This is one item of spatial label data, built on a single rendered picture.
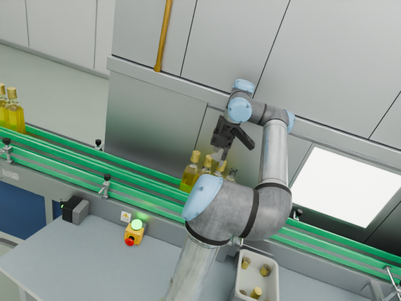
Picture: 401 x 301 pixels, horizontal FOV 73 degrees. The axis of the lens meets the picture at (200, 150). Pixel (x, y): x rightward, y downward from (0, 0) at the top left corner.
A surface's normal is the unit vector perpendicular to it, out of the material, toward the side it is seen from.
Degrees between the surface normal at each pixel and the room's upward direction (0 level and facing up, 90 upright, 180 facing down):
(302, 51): 90
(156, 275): 0
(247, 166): 90
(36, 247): 0
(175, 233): 90
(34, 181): 90
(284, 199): 25
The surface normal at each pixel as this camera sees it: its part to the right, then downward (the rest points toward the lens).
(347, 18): -0.22, 0.48
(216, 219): -0.07, 0.28
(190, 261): -0.43, 0.14
